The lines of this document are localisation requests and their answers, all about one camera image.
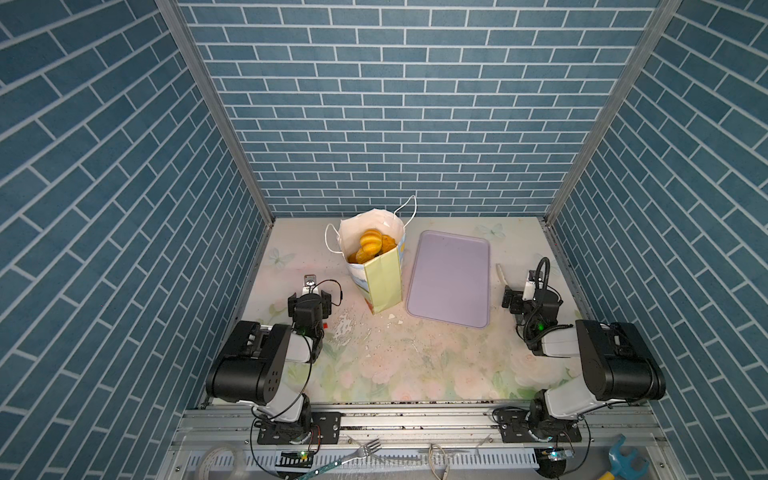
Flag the metal tongs with white tips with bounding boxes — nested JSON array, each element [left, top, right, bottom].
[[495, 263, 509, 287]]

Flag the orange ring bread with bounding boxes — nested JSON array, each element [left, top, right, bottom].
[[347, 233, 397, 264]]

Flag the floral paper bag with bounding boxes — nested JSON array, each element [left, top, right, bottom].
[[324, 195, 418, 314]]

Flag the striped yellow bun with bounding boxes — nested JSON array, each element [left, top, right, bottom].
[[360, 229, 383, 255]]

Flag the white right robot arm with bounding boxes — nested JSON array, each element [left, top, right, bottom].
[[501, 287, 666, 428]]

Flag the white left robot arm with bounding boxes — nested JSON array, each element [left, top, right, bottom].
[[205, 287, 333, 431]]

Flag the lilac plastic tray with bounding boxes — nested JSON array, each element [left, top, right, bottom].
[[406, 230, 491, 329]]

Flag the metal fork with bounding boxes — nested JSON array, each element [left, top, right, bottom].
[[298, 439, 382, 480]]

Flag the blue toy wrench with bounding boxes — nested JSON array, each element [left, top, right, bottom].
[[599, 434, 650, 480]]

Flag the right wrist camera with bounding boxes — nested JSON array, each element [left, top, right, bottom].
[[522, 270, 539, 301]]

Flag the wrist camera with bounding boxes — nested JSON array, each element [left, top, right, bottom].
[[522, 270, 539, 301], [302, 274, 317, 295]]

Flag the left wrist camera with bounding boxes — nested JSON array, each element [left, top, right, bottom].
[[302, 274, 317, 295]]

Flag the black corrugated cable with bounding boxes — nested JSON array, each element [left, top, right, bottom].
[[518, 256, 565, 349]]

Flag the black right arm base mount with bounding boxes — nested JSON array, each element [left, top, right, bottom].
[[491, 406, 582, 443]]

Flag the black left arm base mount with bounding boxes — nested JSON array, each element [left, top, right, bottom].
[[256, 411, 342, 446]]

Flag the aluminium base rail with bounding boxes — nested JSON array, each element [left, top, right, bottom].
[[158, 401, 684, 479]]

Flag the aluminium corner post right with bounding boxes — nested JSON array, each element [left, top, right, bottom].
[[544, 0, 682, 226]]

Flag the aluminium corner post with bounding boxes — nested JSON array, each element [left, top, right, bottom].
[[544, 0, 682, 226], [156, 0, 274, 229]]

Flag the aluminium corner post left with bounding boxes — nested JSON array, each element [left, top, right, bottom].
[[156, 0, 274, 229]]

